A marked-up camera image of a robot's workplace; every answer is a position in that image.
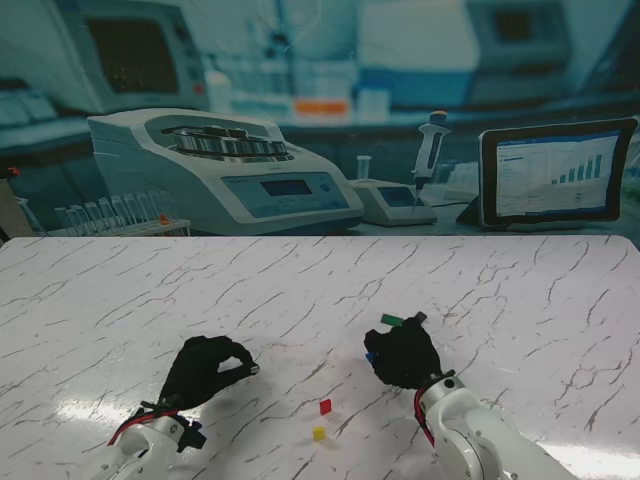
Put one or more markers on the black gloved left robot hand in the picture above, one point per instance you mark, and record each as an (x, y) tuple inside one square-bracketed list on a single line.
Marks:
[(197, 372)]

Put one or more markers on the beige board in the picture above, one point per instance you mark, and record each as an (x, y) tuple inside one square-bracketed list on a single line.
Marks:
[(9, 205)]

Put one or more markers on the green domino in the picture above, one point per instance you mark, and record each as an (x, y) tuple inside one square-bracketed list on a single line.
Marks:
[(391, 319)]

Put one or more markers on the black left wrist camera bracket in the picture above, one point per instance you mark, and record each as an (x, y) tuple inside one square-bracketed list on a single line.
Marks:
[(192, 436)]

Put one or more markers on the dark brown domino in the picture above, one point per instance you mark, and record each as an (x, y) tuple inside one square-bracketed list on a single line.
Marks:
[(421, 315)]

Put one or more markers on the yellow domino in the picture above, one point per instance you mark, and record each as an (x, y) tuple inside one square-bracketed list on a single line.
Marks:
[(319, 434)]

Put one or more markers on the red domino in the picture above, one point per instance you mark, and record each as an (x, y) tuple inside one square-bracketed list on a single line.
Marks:
[(326, 407)]

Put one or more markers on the printed laboratory backdrop banner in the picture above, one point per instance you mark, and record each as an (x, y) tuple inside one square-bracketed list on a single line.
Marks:
[(320, 75)]

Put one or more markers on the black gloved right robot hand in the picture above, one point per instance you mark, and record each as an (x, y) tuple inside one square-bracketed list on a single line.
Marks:
[(405, 357)]

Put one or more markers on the small red black clamp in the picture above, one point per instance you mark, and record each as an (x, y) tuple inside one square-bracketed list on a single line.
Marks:
[(12, 171)]

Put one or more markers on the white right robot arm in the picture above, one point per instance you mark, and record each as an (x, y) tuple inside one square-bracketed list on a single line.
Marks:
[(480, 435)]

